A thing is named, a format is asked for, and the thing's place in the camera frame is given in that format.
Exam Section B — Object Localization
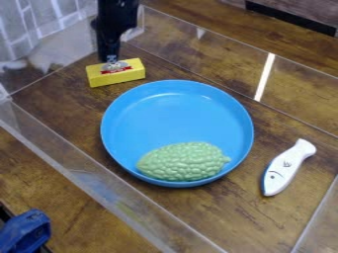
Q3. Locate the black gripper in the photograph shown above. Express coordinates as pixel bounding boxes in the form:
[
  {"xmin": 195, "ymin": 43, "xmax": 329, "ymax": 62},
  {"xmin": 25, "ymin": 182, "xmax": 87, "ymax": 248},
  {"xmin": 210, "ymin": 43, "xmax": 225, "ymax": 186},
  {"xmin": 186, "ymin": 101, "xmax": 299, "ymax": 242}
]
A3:
[{"xmin": 92, "ymin": 0, "xmax": 140, "ymax": 62}]

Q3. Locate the yellow butter brick toy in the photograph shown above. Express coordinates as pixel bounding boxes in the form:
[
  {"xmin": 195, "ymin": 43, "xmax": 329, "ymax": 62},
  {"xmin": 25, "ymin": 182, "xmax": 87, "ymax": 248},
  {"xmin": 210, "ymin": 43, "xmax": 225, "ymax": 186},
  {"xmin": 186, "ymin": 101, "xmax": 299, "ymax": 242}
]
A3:
[{"xmin": 86, "ymin": 58, "xmax": 146, "ymax": 88}]

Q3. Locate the blue round plastic tray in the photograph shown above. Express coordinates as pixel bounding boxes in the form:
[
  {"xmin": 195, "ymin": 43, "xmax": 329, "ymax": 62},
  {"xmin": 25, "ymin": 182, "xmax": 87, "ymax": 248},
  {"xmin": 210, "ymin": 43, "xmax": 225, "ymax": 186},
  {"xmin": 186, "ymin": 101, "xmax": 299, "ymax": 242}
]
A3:
[{"xmin": 100, "ymin": 80, "xmax": 254, "ymax": 188}]

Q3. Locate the white grid curtain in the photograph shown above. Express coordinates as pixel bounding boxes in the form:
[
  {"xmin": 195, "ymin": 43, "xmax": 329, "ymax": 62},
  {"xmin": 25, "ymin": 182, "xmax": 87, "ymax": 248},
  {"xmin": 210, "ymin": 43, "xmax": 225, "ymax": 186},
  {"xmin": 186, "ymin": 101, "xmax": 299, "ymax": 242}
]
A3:
[{"xmin": 0, "ymin": 0, "xmax": 98, "ymax": 62}]

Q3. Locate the dark baseboard strip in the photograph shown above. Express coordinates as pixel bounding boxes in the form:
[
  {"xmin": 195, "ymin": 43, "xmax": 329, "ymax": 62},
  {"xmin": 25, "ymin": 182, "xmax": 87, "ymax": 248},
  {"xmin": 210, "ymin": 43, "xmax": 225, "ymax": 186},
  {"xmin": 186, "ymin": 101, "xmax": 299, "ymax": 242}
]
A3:
[{"xmin": 246, "ymin": 0, "xmax": 338, "ymax": 38}]

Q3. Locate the green bitter gourd toy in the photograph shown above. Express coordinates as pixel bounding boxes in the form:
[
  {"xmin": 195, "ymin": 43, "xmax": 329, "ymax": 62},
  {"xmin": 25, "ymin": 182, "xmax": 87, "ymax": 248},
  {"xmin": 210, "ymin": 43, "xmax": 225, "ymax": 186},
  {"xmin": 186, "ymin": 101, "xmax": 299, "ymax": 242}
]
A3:
[{"xmin": 136, "ymin": 142, "xmax": 231, "ymax": 182}]

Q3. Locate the white wooden fish toy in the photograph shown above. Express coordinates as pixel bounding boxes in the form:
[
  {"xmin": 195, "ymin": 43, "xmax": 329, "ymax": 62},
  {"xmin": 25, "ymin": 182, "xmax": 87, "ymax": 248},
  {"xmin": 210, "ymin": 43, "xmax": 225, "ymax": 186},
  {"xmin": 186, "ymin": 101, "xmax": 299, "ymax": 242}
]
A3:
[{"xmin": 262, "ymin": 138, "xmax": 317, "ymax": 197}]

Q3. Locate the clear acrylic enclosure wall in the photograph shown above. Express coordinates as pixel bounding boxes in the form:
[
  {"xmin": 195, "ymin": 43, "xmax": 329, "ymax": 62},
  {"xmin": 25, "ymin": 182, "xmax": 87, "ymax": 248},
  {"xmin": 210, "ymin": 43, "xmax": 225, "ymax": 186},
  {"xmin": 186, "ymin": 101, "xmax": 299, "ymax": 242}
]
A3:
[{"xmin": 0, "ymin": 0, "xmax": 338, "ymax": 253}]

